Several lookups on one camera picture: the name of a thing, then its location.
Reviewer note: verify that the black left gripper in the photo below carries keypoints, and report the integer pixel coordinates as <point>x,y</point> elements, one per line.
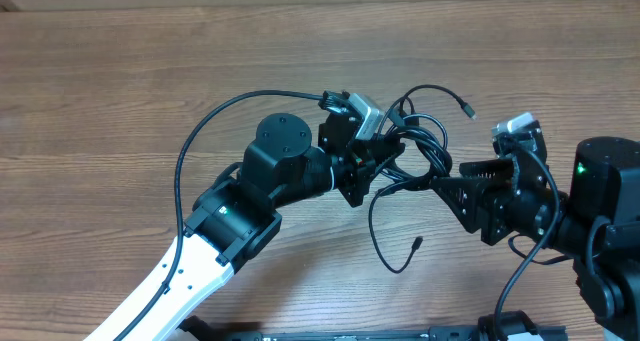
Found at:
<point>360,165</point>

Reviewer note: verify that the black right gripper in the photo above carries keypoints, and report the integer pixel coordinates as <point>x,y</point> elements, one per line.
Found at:
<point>488,203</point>

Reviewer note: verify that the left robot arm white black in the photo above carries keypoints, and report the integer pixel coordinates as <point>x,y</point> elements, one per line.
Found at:
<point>233,220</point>

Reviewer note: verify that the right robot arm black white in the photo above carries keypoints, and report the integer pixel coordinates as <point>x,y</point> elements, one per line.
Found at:
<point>595,224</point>

